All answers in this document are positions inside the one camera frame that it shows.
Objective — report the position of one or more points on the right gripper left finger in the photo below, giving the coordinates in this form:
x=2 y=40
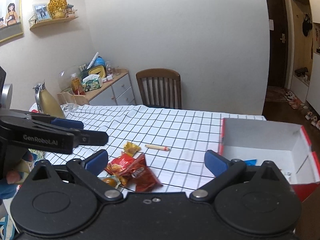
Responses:
x=85 y=173

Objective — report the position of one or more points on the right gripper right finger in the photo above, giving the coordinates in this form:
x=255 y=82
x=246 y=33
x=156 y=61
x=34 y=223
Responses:
x=226 y=173

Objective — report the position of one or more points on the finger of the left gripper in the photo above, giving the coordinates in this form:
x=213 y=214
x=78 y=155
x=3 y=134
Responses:
x=66 y=123
x=88 y=137

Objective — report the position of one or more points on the blue cookie packet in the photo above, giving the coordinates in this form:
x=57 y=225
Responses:
x=251 y=162

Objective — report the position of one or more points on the dark brown foil snack bag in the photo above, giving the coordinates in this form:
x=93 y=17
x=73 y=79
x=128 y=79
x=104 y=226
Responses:
x=143 y=177

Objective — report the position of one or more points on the left hand blue glove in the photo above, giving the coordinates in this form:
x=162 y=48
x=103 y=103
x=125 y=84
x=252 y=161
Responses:
x=9 y=184

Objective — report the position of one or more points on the gold thermos jug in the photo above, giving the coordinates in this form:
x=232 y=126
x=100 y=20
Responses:
x=46 y=103

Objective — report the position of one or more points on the clear drinking glass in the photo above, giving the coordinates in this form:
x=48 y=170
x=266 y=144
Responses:
x=69 y=107

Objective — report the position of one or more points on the clear wrapped egg yolk pastry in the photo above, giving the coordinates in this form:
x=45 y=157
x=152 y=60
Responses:
x=112 y=181

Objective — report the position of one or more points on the red snack bag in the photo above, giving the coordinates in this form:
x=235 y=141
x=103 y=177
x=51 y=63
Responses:
x=118 y=165

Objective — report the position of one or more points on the orange juice bottle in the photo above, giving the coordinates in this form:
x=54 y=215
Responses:
x=76 y=85

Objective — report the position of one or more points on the small yellow candy packet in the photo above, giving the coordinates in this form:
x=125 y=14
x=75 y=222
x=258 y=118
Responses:
x=131 y=149

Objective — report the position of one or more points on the green tissue box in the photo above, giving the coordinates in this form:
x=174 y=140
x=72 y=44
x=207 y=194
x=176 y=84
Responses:
x=92 y=82

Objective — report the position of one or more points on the wooden sideboard white drawers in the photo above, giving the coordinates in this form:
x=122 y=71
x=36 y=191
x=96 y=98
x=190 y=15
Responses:
x=117 y=92

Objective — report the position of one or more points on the checkered white tablecloth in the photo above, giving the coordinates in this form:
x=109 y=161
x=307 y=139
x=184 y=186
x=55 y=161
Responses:
x=188 y=134

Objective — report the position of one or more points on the red cardboard box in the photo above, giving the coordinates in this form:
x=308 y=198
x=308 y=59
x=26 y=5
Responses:
x=287 y=145

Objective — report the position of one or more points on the sausage stick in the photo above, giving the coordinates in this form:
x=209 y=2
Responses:
x=157 y=147

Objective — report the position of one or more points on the yellow blue lunch bag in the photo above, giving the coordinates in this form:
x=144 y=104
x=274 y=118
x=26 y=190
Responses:
x=98 y=67

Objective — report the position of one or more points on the brown wooden chair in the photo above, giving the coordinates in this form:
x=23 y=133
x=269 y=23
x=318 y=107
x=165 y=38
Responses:
x=160 y=87

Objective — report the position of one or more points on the framed family picture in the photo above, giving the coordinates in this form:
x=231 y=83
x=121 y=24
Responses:
x=11 y=19

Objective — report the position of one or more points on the small framed photo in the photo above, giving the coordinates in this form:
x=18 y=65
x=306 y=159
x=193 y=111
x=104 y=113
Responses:
x=41 y=12

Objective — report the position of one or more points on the golden ornament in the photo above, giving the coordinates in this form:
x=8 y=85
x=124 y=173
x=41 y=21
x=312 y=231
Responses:
x=57 y=8

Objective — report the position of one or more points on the dark entrance door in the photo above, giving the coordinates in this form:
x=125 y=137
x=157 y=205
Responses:
x=278 y=25

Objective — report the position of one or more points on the black hanging bag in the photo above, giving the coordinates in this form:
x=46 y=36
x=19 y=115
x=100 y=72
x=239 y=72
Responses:
x=306 y=25

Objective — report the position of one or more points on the wooden wall shelf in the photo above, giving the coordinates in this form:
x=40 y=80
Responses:
x=35 y=23

